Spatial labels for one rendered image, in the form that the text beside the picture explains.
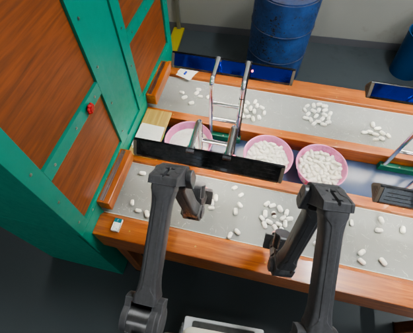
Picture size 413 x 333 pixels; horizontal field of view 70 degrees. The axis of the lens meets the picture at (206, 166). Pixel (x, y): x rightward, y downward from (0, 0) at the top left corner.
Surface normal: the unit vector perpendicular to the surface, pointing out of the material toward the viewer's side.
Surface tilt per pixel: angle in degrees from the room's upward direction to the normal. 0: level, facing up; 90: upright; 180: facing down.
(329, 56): 0
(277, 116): 0
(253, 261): 0
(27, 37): 90
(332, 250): 33
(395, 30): 90
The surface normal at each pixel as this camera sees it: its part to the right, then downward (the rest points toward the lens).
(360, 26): -0.16, 0.84
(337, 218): 0.02, 0.04
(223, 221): 0.00, -0.52
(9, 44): 0.97, 0.19
